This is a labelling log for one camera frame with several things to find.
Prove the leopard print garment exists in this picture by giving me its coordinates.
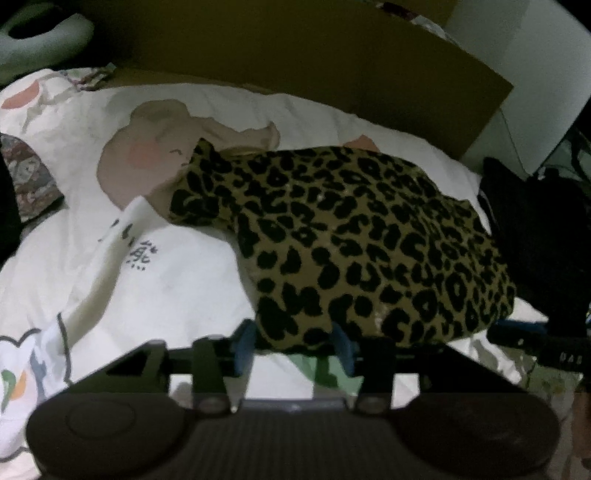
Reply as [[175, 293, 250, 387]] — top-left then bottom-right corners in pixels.
[[169, 139, 517, 351]]

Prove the black clothing pile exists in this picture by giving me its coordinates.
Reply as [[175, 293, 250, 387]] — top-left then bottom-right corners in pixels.
[[478, 157, 590, 326]]

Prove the dark floral cloth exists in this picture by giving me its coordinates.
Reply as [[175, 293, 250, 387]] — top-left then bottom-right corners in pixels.
[[1, 133, 63, 224]]

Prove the brown cardboard sheet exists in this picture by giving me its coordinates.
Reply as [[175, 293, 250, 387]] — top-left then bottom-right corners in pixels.
[[83, 1, 512, 157]]

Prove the grey neck pillow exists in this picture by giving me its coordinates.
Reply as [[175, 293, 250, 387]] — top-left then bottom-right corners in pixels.
[[1, 1, 95, 86]]

